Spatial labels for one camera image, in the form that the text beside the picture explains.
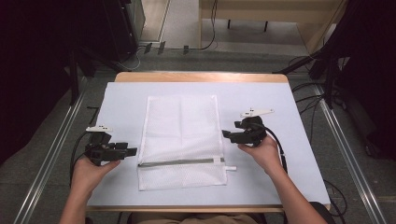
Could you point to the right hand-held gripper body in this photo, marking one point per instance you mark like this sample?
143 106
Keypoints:
252 132

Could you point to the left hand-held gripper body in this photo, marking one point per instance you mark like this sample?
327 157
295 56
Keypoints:
101 151

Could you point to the white mesh laundry bag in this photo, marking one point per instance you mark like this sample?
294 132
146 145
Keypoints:
182 140

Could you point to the person's right hand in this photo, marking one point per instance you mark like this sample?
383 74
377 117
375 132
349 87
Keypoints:
264 154

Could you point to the person's left hand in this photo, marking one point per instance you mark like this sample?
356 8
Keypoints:
88 174

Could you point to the white table mat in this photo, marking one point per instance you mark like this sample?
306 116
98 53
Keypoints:
267 174

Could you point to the black metal stand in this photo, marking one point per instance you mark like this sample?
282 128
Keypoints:
323 68
76 74

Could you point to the black curtain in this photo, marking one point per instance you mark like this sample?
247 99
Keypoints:
370 62
34 68

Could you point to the black cabinet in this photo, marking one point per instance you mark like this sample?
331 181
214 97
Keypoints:
123 28

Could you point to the metal floor rail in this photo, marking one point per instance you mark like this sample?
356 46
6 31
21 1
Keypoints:
351 161
49 161

